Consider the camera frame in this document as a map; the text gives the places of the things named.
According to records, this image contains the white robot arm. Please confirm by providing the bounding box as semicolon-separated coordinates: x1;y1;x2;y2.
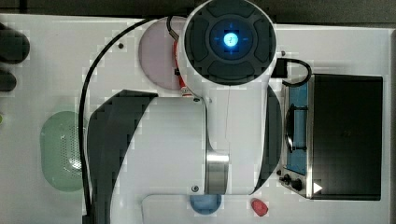
83;0;280;224

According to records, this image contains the blue cup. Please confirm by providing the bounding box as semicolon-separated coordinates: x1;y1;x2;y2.
190;194;221;216

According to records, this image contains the red felt strawberry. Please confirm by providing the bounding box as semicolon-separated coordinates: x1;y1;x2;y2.
250;198;268;217

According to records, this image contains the black toaster oven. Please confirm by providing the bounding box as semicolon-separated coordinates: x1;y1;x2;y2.
277;74;383;201

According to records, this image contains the green perforated basket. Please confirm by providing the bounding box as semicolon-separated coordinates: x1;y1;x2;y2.
39;111;83;192

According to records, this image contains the black cylinder object lower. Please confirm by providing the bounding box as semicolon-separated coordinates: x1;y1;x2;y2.
0;69;17;92

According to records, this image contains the black cylinder object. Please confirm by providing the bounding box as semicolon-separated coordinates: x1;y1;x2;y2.
0;69;17;92
0;23;30;64

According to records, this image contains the black cylinder object upper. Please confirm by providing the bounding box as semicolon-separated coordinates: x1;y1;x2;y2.
0;23;30;64

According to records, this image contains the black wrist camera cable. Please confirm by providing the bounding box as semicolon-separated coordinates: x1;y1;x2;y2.
271;57;313;88

